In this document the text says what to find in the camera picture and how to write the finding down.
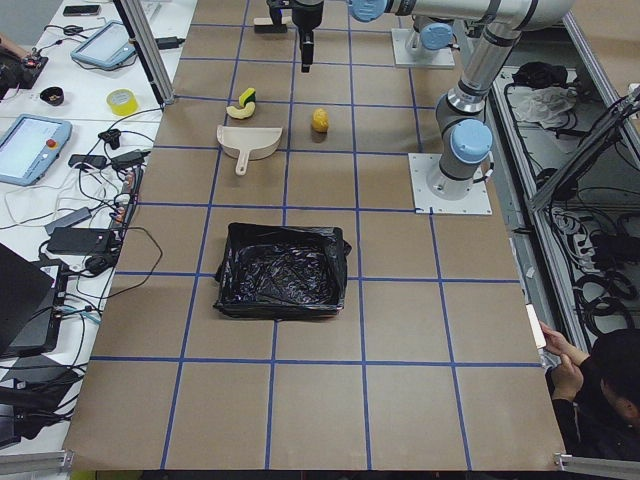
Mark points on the yellow paper ball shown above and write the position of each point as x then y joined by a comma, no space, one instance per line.
320,121

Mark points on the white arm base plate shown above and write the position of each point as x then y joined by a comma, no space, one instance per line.
409,52
435,193

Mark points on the blue teach pendant far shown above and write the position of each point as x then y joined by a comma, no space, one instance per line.
106,49

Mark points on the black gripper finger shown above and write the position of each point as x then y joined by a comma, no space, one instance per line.
273,17
307,56

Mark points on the person in black clothes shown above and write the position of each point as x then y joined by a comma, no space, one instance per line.
595,395

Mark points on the bin with black bag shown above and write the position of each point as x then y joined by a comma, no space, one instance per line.
282,272

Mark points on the blue teach pendant near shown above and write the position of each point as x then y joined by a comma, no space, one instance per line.
30,147

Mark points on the blue teach pendant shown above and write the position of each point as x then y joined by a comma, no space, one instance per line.
30,147
106,49

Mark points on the pale melon slice toy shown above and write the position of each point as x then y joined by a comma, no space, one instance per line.
241,113

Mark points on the black laptop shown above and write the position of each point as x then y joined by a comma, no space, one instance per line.
32,297

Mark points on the aluminium frame post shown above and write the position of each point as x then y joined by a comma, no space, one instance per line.
141,37

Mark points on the black power strip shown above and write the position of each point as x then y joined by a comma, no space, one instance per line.
126,202

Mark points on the white crumpled cloth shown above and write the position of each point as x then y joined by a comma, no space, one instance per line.
548,107

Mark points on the yellow tape roll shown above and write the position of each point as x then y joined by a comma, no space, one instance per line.
122,102

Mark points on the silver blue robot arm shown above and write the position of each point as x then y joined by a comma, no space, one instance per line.
429,33
506,21

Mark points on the beige card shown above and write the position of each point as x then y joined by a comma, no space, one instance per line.
536,329

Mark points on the beige plastic dustpan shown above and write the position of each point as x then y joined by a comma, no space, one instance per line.
248,143

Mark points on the black smartphone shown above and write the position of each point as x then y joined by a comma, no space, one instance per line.
77,10

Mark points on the yellow green sponge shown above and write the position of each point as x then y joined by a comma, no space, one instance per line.
248,96

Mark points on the black power adapter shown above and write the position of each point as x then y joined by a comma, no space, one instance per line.
79,241

